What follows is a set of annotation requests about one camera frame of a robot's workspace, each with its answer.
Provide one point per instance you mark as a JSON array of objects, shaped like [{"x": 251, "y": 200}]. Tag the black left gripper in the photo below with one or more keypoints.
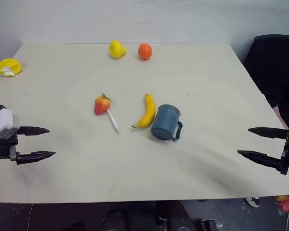
[{"x": 6, "y": 150}]

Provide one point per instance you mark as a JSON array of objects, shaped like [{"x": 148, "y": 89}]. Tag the orange toy fruit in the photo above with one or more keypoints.
[{"x": 145, "y": 51}]

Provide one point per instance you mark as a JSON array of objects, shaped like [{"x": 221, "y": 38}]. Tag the white toothbrush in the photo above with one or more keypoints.
[{"x": 113, "y": 121}]

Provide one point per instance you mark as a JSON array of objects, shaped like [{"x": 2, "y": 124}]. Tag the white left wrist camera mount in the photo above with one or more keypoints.
[{"x": 1, "y": 122}]

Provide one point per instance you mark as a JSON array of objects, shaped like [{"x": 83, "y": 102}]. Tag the bystander in black clothing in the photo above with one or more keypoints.
[{"x": 272, "y": 69}]

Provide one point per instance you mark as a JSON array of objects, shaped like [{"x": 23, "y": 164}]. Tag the yellow toy pear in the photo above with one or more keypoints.
[{"x": 116, "y": 49}]

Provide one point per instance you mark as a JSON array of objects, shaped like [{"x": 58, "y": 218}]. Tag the white and black shoe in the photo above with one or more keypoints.
[{"x": 253, "y": 201}]

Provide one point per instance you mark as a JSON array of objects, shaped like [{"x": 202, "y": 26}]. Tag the red toy strawberry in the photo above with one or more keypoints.
[{"x": 101, "y": 105}]

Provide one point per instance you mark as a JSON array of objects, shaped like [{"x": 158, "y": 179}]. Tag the bag of toy fruit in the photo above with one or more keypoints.
[{"x": 287, "y": 203}]

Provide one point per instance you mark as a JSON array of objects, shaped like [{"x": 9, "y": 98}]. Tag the yellow toy banana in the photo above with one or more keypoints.
[{"x": 148, "y": 111}]

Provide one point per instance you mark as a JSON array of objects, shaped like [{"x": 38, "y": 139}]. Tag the bystander's bare forearm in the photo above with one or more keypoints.
[{"x": 280, "y": 115}]

